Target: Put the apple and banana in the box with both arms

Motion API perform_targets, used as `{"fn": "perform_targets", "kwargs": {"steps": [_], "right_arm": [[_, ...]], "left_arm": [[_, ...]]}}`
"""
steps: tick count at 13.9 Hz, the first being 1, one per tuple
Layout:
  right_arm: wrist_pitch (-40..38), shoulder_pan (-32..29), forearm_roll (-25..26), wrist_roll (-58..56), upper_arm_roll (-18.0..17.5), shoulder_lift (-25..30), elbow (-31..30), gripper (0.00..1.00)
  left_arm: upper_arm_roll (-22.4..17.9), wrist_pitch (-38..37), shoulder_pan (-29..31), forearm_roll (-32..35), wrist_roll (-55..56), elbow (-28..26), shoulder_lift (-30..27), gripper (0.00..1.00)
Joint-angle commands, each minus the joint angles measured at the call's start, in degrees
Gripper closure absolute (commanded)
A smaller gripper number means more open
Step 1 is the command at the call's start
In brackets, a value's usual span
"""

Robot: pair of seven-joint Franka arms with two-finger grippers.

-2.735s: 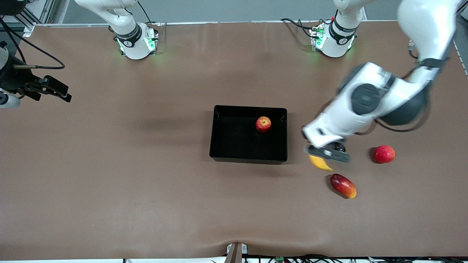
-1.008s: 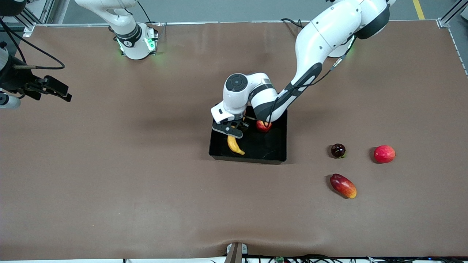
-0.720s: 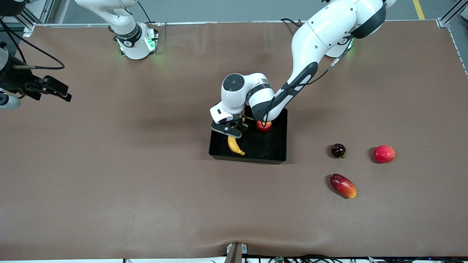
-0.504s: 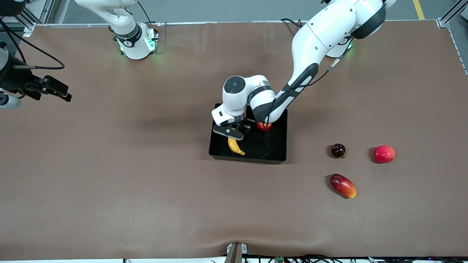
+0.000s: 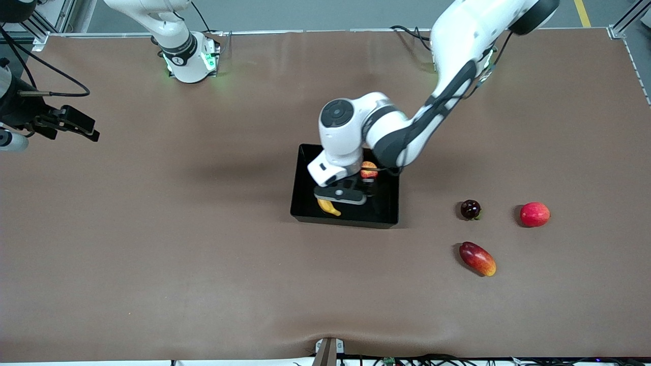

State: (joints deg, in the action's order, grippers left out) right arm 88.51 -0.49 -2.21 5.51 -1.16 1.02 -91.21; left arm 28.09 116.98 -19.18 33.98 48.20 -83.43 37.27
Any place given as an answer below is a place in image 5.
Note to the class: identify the red round apple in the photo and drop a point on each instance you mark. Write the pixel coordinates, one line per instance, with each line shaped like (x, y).
(534, 214)

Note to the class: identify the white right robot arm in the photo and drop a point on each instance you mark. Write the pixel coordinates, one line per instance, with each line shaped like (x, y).
(178, 40)

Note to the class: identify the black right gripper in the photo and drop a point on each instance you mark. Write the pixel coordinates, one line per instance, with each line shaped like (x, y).
(20, 113)

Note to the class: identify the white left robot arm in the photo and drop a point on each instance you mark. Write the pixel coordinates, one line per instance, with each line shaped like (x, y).
(457, 51)

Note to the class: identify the small green circuit board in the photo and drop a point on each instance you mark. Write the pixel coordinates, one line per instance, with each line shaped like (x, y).
(389, 361)

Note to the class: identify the red yellow apple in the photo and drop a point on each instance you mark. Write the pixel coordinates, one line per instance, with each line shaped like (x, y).
(368, 172)

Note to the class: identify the yellow banana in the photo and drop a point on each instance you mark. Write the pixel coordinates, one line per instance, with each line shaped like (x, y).
(330, 208)

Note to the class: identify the aluminium frame profile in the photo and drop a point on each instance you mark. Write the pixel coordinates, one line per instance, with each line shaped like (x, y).
(48, 23)
(623, 28)

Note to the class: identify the dark purple mangosteen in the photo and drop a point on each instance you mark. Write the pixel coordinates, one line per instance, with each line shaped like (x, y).
(470, 209)

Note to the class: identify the black plastic box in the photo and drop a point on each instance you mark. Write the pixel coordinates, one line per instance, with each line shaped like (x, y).
(381, 203)

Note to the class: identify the red yellow mango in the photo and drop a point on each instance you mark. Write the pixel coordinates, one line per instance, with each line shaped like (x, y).
(477, 258)

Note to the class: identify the metal table edge bracket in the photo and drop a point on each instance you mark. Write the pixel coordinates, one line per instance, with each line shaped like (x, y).
(328, 352)

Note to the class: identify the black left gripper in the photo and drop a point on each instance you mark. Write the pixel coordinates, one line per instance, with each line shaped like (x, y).
(367, 186)

